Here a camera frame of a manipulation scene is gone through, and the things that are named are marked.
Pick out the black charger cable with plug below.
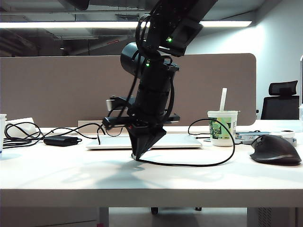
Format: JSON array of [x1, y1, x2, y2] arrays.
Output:
[[131, 119, 236, 167]]

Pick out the white drink cup green label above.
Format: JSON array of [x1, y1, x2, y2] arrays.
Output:
[[207, 110, 240, 147]]

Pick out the narrow white desk leg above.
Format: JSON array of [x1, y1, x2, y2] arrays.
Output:
[[98, 207, 109, 227]]

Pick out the clear plastic food container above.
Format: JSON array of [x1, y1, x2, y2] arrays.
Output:
[[297, 105, 303, 132]]

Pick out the black mesh office chair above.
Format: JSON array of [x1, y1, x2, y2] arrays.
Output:
[[260, 79, 300, 120]]

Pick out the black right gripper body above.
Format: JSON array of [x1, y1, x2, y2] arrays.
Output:
[[102, 110, 181, 132]]

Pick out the black computer mouse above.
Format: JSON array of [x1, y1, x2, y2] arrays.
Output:
[[250, 134, 303, 166]]

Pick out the black power adapter brick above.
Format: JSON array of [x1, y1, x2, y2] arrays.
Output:
[[43, 136, 83, 148]]

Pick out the long ceiling light strip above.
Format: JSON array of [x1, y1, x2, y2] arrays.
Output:
[[0, 20, 253, 29]]

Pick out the white paper cup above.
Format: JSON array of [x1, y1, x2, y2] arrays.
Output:
[[0, 114, 8, 152]]

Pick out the thin black adapter cable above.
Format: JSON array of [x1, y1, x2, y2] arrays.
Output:
[[44, 122, 106, 142]]

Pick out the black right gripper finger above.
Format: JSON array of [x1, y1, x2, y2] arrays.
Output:
[[129, 126, 146, 161], [137, 129, 167, 161]]

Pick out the silver closed laptop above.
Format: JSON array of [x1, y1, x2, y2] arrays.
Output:
[[85, 133, 204, 150]]

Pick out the wide white desk leg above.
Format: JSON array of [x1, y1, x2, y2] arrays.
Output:
[[246, 207, 296, 227]]

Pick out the white plastic device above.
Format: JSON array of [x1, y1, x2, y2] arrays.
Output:
[[6, 117, 41, 139]]

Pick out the black-rimmed eyeglasses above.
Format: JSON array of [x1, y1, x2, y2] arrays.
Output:
[[96, 124, 130, 145]]

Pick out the white drinking straw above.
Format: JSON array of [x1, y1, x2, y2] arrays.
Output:
[[219, 87, 228, 112]]

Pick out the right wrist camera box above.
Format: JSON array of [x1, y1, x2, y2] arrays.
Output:
[[106, 94, 133, 112]]

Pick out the brown desk partition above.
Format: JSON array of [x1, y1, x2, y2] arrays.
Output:
[[0, 52, 257, 128]]

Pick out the thick black power cord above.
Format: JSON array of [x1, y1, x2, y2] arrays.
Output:
[[3, 122, 45, 149]]

